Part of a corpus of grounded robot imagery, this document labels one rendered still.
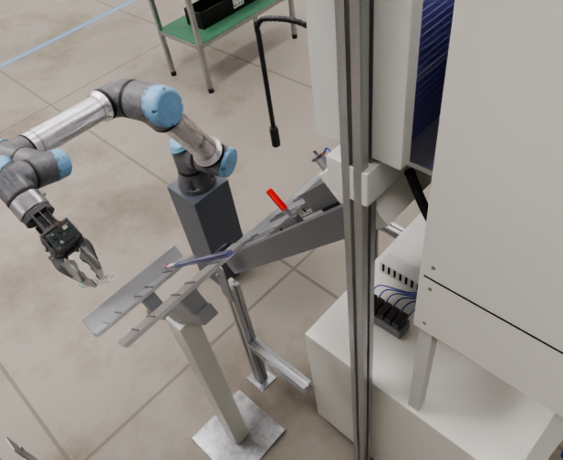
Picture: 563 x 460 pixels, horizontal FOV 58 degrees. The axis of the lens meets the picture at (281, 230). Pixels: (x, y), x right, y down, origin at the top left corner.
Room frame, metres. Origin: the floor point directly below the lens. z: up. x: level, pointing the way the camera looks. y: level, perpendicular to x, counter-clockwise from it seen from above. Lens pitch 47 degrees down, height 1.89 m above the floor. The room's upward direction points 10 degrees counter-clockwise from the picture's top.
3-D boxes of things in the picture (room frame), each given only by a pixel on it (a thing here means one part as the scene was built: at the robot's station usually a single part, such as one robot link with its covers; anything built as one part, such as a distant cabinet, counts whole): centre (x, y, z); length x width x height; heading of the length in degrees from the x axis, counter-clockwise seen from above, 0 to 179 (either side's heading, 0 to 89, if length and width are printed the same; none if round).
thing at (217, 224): (1.58, 0.30, 0.28); 0.18 x 0.18 x 0.55; 39
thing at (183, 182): (1.58, 0.30, 0.60); 0.15 x 0.15 x 0.10
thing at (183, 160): (1.58, 0.29, 0.72); 0.13 x 0.12 x 0.14; 54
